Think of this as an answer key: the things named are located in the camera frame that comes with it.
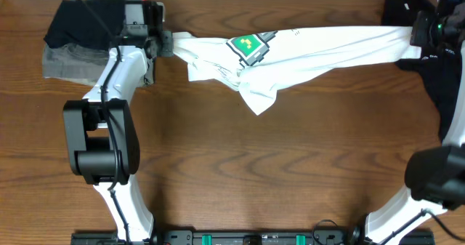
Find grey folded garment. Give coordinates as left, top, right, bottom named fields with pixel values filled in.
left=42, top=44, right=113, bottom=87

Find black garment on right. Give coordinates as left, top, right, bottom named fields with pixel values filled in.
left=381, top=0, right=461, bottom=140

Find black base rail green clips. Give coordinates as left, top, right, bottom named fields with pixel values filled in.
left=70, top=226, right=436, bottom=245

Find white t-shirt with green print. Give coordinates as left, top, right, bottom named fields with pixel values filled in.
left=173, top=26, right=421, bottom=115

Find black shorts with red trim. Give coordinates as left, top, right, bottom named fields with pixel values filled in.
left=44, top=0, right=142, bottom=50

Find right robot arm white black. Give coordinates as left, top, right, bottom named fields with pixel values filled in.
left=349, top=11, right=464, bottom=244

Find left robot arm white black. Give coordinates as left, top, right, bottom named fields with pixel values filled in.
left=62, top=31, right=173, bottom=244

